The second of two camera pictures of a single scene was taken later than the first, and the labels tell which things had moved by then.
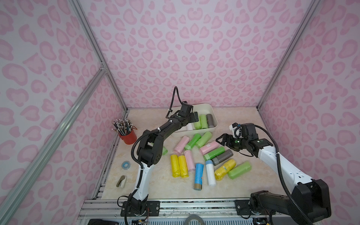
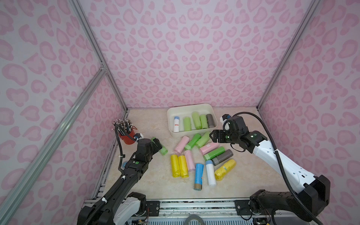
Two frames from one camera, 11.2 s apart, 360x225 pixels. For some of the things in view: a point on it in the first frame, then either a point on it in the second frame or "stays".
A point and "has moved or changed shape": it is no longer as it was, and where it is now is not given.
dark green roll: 165,151 stays
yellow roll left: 176,169 stays
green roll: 203,121 stays
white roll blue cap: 189,126 has moved or changed shape
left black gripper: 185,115 -> 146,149
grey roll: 210,121 stays
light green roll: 198,125 stays
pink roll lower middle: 189,160 stays
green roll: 239,170 has moved or changed shape
